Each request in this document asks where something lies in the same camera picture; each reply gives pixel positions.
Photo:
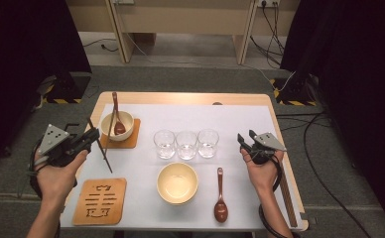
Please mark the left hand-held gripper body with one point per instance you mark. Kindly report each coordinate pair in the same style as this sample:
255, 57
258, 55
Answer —
58, 148

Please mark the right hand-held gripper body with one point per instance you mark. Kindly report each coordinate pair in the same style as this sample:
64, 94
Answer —
263, 152

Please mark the dark wooden chopstick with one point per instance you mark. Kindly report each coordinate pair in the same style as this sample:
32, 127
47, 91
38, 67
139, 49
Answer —
106, 160
109, 139

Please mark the brown wooden spoon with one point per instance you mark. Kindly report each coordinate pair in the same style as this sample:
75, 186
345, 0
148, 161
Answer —
119, 128
220, 210

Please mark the cream bowl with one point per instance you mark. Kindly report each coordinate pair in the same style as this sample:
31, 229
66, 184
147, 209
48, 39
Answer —
177, 203
177, 181
127, 124

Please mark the wooden cut-pattern coaster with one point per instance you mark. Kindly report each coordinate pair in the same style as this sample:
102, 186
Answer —
132, 140
112, 211

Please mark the clear glass cup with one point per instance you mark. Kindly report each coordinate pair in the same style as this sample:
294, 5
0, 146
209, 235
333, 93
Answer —
164, 143
186, 145
208, 142

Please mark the person's right hand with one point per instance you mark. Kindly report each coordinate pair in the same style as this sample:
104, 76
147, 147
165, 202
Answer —
263, 178

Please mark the person's left hand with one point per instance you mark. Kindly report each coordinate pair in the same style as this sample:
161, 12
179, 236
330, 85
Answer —
56, 181

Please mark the black stand base striped tape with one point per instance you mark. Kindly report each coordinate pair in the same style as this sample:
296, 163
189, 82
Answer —
68, 89
293, 91

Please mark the black curtain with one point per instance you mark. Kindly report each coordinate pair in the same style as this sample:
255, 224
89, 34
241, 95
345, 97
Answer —
22, 66
362, 82

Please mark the beige wooden desk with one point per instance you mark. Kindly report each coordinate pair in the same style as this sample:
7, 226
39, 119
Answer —
180, 20

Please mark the white wall socket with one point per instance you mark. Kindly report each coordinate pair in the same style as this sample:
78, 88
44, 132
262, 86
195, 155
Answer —
268, 2

